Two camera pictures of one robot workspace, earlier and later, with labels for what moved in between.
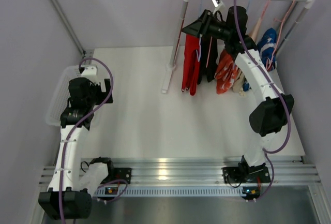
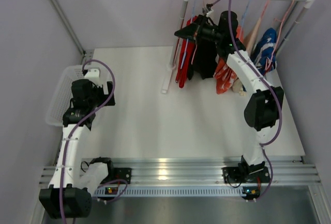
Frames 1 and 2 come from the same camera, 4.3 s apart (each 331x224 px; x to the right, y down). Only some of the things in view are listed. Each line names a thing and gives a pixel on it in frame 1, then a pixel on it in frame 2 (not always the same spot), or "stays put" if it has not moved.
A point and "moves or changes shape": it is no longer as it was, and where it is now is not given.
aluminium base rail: (199, 177) stays put
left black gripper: (104, 94) stays put
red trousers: (191, 60) moves or changes shape
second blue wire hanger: (249, 3) stays put
